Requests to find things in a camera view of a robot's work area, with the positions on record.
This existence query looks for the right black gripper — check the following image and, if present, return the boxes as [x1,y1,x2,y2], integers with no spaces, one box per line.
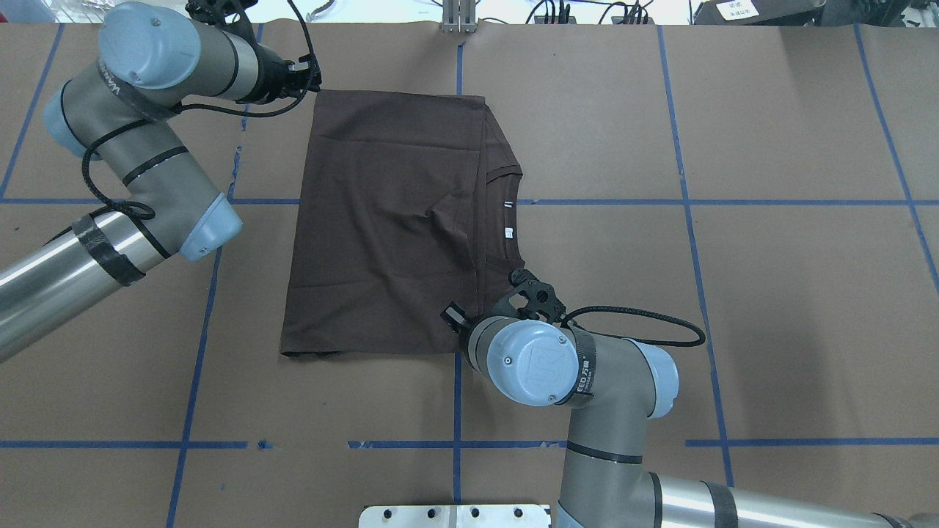
[440,301,484,352]

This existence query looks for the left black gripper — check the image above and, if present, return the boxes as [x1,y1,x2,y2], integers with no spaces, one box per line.
[256,48,322,103]

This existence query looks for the dark brown t-shirt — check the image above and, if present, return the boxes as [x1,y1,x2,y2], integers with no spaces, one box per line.
[279,90,525,358]

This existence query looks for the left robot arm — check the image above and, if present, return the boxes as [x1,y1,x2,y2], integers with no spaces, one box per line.
[1,1,322,361]

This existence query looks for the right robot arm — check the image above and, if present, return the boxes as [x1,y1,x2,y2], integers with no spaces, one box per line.
[442,304,937,527]

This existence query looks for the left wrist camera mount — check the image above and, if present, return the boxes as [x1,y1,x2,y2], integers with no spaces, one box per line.
[184,1,257,34]

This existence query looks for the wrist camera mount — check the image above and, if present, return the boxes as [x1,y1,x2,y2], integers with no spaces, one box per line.
[184,1,257,34]
[491,268,566,324]

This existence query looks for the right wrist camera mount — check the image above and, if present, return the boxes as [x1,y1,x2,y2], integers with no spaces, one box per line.
[491,268,566,324]

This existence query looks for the aluminium frame post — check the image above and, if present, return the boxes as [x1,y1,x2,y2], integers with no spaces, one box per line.
[436,0,478,34]

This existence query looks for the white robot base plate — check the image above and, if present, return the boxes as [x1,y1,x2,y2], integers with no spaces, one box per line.
[358,504,552,527]

